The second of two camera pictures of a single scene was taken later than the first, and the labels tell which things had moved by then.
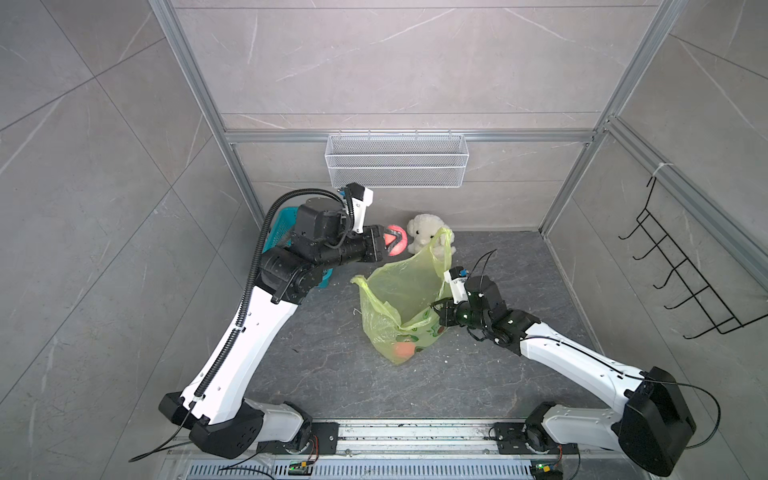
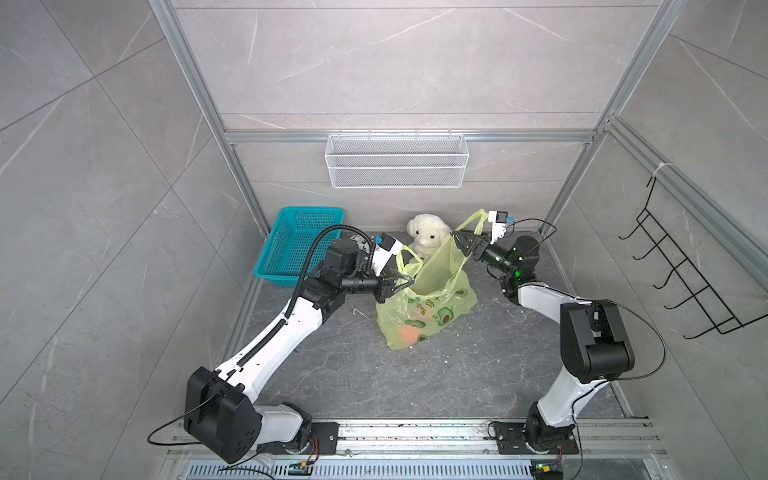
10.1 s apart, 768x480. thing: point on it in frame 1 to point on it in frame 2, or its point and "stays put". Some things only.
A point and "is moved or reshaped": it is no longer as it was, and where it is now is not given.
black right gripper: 444,313 to 479,249
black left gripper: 368,251 to 383,285
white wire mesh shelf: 397,160 stays put
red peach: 404,349 to 409,334
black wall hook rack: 697,286 stays put
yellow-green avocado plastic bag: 399,298 is moved or reshaped
